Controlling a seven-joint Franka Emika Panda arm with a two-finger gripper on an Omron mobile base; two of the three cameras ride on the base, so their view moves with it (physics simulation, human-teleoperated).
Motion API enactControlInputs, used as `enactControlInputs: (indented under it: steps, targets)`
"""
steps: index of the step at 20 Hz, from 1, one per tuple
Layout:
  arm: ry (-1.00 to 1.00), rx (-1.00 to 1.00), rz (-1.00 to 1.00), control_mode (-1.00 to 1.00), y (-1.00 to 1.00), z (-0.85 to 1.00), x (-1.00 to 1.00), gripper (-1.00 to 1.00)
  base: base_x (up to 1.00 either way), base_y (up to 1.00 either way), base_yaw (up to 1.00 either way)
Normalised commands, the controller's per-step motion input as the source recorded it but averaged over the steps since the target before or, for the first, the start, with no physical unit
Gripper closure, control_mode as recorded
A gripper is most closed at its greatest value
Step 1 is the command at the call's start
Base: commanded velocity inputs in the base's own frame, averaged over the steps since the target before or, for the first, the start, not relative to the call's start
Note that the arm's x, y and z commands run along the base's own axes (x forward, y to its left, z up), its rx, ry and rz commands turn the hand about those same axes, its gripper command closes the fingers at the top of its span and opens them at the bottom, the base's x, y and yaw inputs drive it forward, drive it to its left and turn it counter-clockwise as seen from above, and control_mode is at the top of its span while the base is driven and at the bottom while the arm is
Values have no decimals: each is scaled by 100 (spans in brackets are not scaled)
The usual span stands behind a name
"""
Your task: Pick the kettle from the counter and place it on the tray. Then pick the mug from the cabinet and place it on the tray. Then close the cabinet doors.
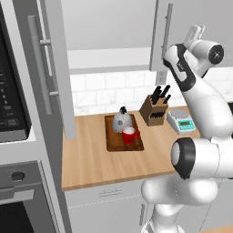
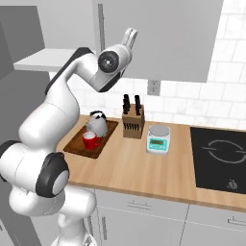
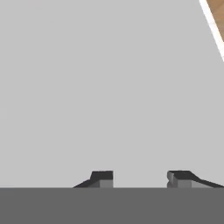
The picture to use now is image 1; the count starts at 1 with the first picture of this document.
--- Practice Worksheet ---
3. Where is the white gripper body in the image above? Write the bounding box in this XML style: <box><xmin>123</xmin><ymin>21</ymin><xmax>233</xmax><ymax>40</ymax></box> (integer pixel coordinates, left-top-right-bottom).
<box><xmin>183</xmin><ymin>25</ymin><xmax>207</xmax><ymax>49</ymax></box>

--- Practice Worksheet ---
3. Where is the grey upper cabinet door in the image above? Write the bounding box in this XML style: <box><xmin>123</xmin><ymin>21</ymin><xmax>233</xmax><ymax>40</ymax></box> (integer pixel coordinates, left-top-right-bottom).
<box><xmin>12</xmin><ymin>0</ymin><xmax>77</xmax><ymax>141</ymax></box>
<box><xmin>148</xmin><ymin>0</ymin><xmax>233</xmax><ymax>73</ymax></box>

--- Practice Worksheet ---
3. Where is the white upper cabinet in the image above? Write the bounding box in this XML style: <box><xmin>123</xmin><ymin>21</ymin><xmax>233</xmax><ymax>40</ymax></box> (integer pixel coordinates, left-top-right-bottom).
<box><xmin>59</xmin><ymin>0</ymin><xmax>159</xmax><ymax>76</ymax></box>

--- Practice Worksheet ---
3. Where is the red mug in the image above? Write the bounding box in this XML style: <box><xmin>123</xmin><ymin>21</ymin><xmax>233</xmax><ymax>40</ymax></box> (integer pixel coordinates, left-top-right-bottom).
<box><xmin>121</xmin><ymin>127</ymin><xmax>142</xmax><ymax>146</ymax></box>

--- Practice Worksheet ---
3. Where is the brown wooden tray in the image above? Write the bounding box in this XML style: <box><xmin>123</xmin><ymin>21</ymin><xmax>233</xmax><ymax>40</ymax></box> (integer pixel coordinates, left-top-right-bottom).
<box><xmin>104</xmin><ymin>113</ymin><xmax>146</xmax><ymax>153</ymax></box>

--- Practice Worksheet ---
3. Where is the white lower cabinet door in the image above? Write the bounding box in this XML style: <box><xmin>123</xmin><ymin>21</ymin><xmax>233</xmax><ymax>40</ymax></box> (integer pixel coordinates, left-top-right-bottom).
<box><xmin>66</xmin><ymin>195</ymin><xmax>157</xmax><ymax>233</ymax></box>

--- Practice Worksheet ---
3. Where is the white kitchen scale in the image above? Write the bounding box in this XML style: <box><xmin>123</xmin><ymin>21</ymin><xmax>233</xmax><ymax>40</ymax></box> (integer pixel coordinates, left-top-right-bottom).
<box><xmin>166</xmin><ymin>108</ymin><xmax>196</xmax><ymax>136</ymax></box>

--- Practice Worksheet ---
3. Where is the brown wooden knife block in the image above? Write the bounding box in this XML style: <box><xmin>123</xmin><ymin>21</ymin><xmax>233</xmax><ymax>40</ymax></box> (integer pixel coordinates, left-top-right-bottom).
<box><xmin>138</xmin><ymin>94</ymin><xmax>169</xmax><ymax>127</ymax></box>

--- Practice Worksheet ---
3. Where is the black microwave oven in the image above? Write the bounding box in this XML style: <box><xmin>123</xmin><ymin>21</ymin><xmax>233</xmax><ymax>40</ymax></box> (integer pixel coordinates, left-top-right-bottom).
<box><xmin>0</xmin><ymin>0</ymin><xmax>33</xmax><ymax>144</ymax></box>

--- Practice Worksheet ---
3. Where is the white drawer front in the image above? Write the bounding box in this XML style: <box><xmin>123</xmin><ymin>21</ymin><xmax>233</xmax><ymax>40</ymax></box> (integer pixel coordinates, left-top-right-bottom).
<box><xmin>64</xmin><ymin>178</ymin><xmax>153</xmax><ymax>209</ymax></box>

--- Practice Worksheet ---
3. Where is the black oven knob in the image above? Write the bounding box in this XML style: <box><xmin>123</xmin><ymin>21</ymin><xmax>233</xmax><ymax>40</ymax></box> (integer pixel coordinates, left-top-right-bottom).
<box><xmin>11</xmin><ymin>170</ymin><xmax>27</xmax><ymax>183</ymax></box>

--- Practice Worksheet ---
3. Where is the grey oven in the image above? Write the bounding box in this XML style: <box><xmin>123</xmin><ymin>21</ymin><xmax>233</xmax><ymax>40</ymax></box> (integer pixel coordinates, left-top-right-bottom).
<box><xmin>0</xmin><ymin>160</ymin><xmax>59</xmax><ymax>233</ymax></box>

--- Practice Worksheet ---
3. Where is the white wall outlet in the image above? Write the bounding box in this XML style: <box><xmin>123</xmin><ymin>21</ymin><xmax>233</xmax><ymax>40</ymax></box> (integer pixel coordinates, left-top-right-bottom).
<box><xmin>156</xmin><ymin>70</ymin><xmax>168</xmax><ymax>86</ymax></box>

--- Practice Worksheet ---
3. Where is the silver kettle with black handle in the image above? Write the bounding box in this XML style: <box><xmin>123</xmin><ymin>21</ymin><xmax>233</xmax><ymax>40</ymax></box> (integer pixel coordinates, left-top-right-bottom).
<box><xmin>112</xmin><ymin>106</ymin><xmax>134</xmax><ymax>134</ymax></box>

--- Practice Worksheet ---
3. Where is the silver drawer handle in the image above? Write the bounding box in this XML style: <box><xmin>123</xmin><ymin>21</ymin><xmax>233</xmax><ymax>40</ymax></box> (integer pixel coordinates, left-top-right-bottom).
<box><xmin>98</xmin><ymin>188</ymin><xmax>124</xmax><ymax>198</ymax></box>

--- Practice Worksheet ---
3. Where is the silver lower cabinet handle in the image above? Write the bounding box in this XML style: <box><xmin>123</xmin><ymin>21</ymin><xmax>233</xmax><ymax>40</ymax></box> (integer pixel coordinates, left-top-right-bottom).
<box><xmin>138</xmin><ymin>203</ymin><xmax>147</xmax><ymax>228</ymax></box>

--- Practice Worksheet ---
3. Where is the grey oven handle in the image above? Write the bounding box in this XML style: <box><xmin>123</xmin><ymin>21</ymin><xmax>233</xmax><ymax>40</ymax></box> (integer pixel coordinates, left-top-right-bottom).
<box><xmin>0</xmin><ymin>188</ymin><xmax>35</xmax><ymax>206</ymax></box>

